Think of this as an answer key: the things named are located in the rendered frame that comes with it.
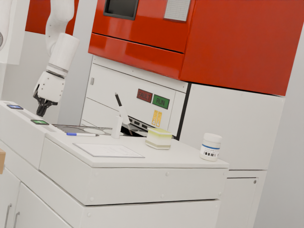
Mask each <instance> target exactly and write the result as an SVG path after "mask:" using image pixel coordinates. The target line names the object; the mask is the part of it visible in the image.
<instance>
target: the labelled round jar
mask: <svg viewBox="0 0 304 228"><path fill-rule="evenodd" d="M221 141H222V137H221V136H219V135H216V134H212V133H205V134H204V140H203V142H202V146H201V150H200V155H199V156H200V158H202V159H204V160H207V161H212V162H215V161H217V158H218V155H219V150H220V145H221Z"/></svg>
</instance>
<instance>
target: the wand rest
mask: <svg viewBox="0 0 304 228"><path fill-rule="evenodd" d="M118 110H119V113H120V115H121V117H120V116H115V118H114V124H113V129H112V133H111V137H113V138H118V139H119V135H120V130H121V126H122V123H124V124H129V123H130V121H129V118H128V115H127V112H126V110H125V107H124V106H119V105H118Z"/></svg>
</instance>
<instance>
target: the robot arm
mask: <svg viewBox="0 0 304 228"><path fill-rule="evenodd" d="M11 5H12V0H0V51H1V50H2V49H3V47H4V45H5V43H6V40H7V36H8V31H9V23H10V10H11ZM73 16H74V0H51V13H50V16H49V18H48V20H47V24H46V34H45V35H46V50H47V54H48V55H49V57H50V59H49V62H48V65H47V67H46V69H47V70H48V71H46V72H45V71H44V72H43V73H42V75H41V76H40V78H39V80H38V82H37V84H36V86H35V88H34V91H33V92H34V95H33V98H35V99H36V100H37V101H38V104H39V106H38V109H37V113H36V115H38V116H41V117H43V116H44V115H45V112H46V110H47V108H49V106H51V105H57V104H58V102H59V100H60V98H61V96H62V93H63V89H64V85H65V79H64V76H65V77H66V76H67V74H68V71H69V69H70V66H71V63H72V61H73V58H74V56H75V53H76V51H77V48H78V46H79V43H80V40H79V39H77V38H76V37H73V36H71V35H69V34H66V33H65V30H66V26H67V24H68V22H69V21H70V20H71V19H72V18H73ZM38 96H39V97H38ZM45 99H46V101H45Z"/></svg>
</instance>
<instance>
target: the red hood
mask: <svg viewBox="0 0 304 228"><path fill-rule="evenodd" d="M303 24H304V0H97V6H96V10H95V17H94V22H93V27H92V32H91V37H90V44H89V48H88V53H90V54H93V55H96V56H99V57H103V58H107V59H110V60H113V61H116V62H120V63H123V64H126V65H130V66H133V67H137V68H140V69H143V70H146V71H150V72H154V73H156V74H160V75H163V76H167V77H170V78H173V79H177V80H180V81H190V82H196V83H202V84H208V85H214V86H222V87H228V88H234V89H241V90H248V91H254V92H261V93H267V94H273V95H281V96H285V95H286V91H287V87H288V83H289V80H290V75H291V71H292V67H293V64H294V60H295V55H296V52H297V48H298V44H299V39H300V36H301V32H302V28H303Z"/></svg>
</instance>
